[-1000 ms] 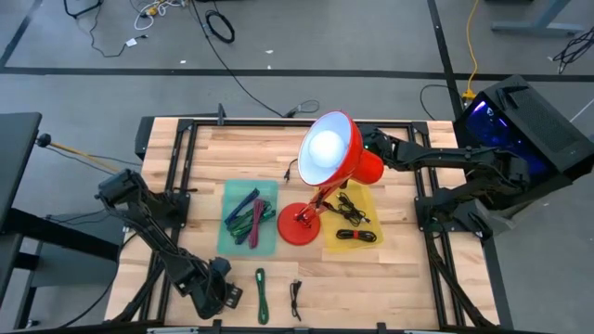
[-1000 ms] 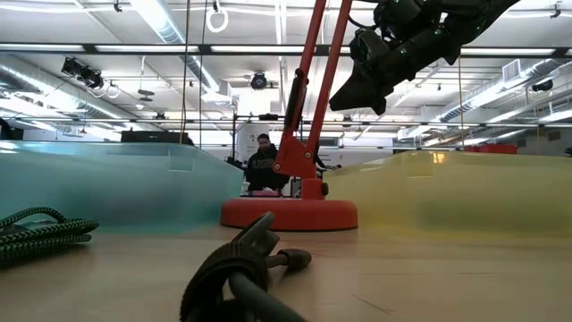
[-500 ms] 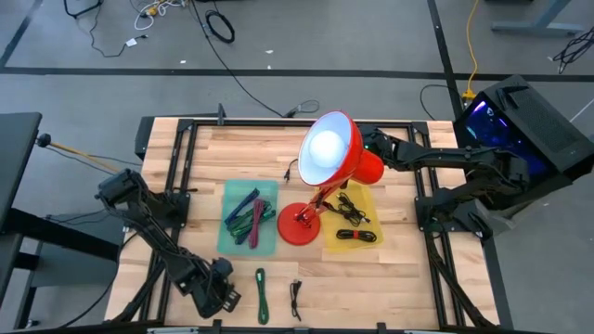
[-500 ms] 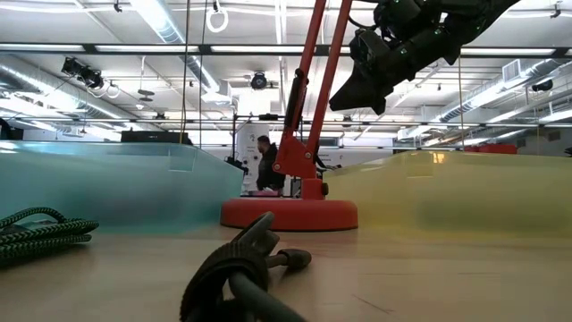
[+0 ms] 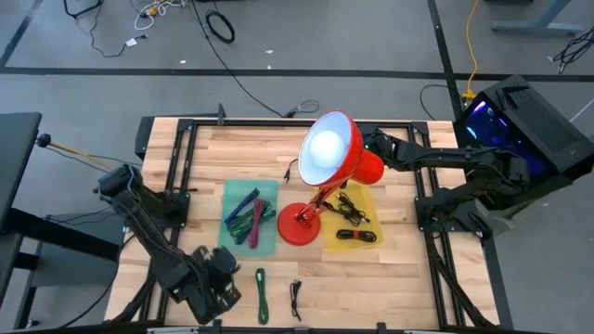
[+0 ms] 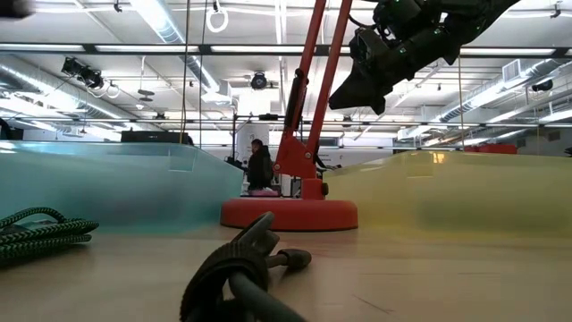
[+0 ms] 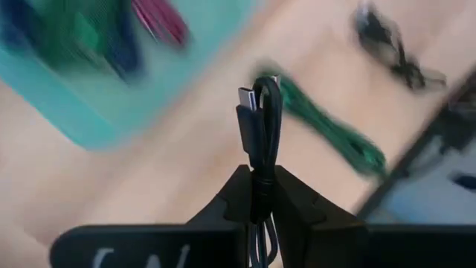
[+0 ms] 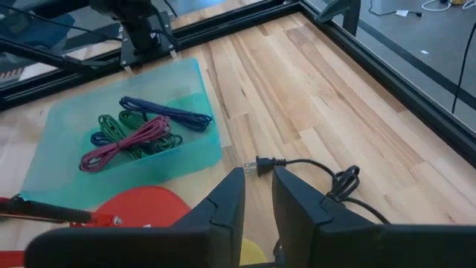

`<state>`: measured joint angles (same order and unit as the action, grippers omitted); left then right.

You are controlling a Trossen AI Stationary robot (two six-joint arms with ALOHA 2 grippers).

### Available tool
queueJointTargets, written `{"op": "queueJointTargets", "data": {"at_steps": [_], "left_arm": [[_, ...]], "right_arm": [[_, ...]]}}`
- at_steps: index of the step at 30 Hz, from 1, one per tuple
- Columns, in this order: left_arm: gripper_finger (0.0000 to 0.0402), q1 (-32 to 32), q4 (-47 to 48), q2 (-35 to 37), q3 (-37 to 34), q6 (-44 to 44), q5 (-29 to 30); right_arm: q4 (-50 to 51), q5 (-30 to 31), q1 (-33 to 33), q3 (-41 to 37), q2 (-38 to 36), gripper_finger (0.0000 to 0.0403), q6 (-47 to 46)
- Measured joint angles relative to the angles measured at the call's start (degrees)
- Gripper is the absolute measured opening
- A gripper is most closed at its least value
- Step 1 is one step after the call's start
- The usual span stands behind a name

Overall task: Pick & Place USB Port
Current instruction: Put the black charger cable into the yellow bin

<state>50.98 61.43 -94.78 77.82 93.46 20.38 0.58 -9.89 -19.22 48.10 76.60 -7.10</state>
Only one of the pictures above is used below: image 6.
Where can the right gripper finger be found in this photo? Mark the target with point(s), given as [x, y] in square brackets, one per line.
[383, 94]
[353, 94]

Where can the yellow translucent tray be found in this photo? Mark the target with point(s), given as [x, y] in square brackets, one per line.
[447, 197]

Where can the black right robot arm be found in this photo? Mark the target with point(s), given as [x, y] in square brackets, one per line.
[482, 18]

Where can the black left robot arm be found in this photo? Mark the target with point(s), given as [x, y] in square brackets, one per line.
[13, 6]

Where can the white machine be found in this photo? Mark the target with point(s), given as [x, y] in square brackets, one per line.
[243, 138]

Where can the person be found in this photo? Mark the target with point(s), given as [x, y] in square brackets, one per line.
[260, 167]

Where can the red box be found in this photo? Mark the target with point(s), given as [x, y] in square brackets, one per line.
[491, 148]

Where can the red desk lamp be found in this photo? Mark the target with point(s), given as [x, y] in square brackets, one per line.
[290, 214]

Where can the black screen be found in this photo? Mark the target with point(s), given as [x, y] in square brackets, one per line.
[154, 137]

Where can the green translucent tray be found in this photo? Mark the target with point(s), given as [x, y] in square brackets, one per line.
[111, 188]

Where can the black ceiling device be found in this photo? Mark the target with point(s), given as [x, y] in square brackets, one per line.
[82, 73]

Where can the black overhead camera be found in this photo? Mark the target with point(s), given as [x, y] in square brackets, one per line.
[258, 81]

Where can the small black ceiling camera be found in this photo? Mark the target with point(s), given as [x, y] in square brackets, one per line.
[542, 85]

